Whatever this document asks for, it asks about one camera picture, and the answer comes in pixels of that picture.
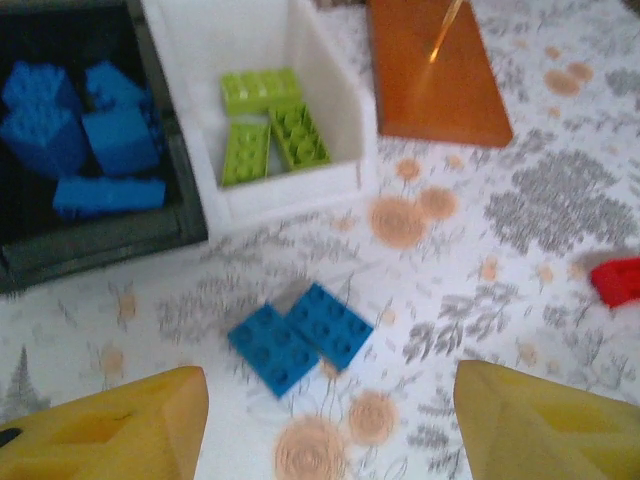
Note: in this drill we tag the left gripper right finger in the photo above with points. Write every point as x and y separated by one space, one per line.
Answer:
550 440

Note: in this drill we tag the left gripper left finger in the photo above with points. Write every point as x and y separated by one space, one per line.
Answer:
100 440

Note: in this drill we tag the black plastic bin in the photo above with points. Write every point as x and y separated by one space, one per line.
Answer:
100 250

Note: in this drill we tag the blue lego brick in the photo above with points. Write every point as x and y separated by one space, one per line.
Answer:
42 125
332 325
122 142
272 350
115 85
107 197

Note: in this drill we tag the green lego brick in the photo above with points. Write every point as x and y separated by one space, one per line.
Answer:
300 137
260 90
247 155

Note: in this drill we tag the white plastic bin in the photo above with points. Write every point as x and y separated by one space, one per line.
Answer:
200 50

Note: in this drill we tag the red lego brick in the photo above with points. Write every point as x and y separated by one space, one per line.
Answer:
620 282

